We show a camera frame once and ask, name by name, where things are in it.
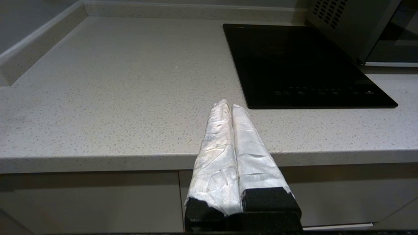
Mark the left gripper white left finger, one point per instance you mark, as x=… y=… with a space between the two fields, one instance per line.
x=215 y=163

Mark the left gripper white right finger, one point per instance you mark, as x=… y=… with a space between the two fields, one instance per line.
x=254 y=163

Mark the silver microwave oven body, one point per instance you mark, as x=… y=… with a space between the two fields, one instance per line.
x=349 y=23

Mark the grey drawer front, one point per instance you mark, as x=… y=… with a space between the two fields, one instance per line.
x=91 y=202
x=343 y=195

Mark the black induction cooktop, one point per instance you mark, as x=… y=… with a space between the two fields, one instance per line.
x=294 y=65

